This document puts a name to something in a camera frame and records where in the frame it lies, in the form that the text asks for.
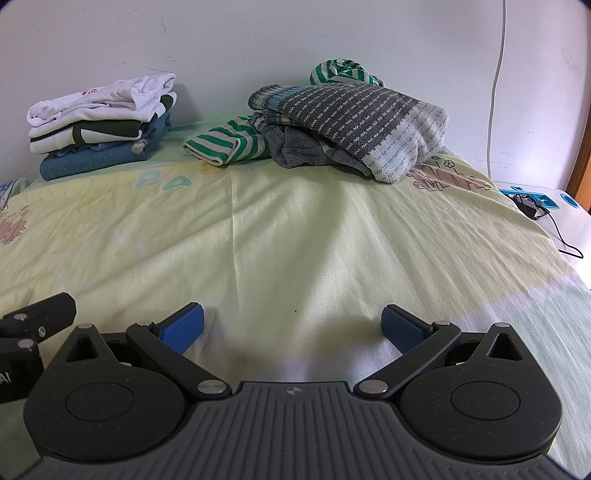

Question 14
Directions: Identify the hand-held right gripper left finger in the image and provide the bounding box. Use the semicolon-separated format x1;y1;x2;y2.
65;302;232;401

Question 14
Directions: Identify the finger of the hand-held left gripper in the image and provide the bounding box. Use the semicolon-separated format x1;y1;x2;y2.
0;293;77;342

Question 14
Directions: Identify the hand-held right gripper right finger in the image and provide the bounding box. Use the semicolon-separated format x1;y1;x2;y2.
358;305;525;401

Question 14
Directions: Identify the grey knit sweater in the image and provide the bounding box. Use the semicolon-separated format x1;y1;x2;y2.
249;84;450;184

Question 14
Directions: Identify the yellow printed bed sheet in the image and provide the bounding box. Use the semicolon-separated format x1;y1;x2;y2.
0;117;591;467

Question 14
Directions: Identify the blue folded garment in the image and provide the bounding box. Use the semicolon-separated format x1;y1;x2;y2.
39;111;171;182

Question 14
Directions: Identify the green white striped shirt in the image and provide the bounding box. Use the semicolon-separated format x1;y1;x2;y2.
183;59;386;167

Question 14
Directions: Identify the white side table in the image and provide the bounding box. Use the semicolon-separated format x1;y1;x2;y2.
492;182;591;291

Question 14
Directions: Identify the black power adapter with cable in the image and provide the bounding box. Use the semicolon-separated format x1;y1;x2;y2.
508;193;583;260

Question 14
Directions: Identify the wooden door frame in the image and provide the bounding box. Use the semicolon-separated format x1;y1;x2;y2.
567;148;591;201

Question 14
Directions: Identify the white wall cable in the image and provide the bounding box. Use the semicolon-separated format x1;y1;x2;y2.
486;0;509;174

